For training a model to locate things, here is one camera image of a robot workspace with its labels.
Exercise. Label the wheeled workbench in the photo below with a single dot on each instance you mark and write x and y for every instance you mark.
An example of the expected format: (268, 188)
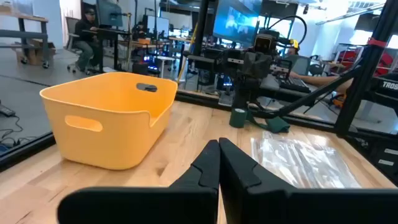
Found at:
(23, 34)

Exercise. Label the office chair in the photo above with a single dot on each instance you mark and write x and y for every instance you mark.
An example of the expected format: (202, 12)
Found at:
(71, 28)

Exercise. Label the clear plastic zip bag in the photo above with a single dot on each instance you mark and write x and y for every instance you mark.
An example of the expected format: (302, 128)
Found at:
(304, 161)

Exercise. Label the person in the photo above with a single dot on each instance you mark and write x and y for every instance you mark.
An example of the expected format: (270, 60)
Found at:
(84, 31)
(320, 80)

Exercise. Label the large display screen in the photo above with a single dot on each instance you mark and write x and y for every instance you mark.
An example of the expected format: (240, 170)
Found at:
(236, 21)

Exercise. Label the computer monitor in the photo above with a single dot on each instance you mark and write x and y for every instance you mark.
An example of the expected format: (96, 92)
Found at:
(109, 14)

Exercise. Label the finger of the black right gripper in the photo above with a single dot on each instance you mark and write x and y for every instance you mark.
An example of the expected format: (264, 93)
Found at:
(264, 65)
(250, 65)

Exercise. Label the black desk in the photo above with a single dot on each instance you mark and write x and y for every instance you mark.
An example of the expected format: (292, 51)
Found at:
(109, 32)

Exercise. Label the white round stool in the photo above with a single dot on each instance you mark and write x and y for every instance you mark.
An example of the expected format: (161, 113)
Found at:
(164, 59)

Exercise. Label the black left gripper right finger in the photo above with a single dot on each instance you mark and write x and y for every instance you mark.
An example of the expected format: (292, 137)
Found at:
(264, 205)

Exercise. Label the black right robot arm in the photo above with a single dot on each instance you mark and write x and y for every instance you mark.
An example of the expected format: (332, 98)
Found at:
(245, 93)

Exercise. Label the cardboard box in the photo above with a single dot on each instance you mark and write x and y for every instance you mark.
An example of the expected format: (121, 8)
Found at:
(34, 54)

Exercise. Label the black desk keyboard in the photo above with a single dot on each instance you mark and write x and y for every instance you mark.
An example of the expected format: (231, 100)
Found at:
(293, 84)

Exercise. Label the yellow plastic bin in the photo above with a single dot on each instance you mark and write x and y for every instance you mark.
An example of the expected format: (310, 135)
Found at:
(109, 124)

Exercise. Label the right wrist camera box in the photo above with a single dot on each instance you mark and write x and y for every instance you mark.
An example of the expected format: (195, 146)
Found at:
(264, 43)

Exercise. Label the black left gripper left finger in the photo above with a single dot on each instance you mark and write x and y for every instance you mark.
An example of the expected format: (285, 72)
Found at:
(186, 205)

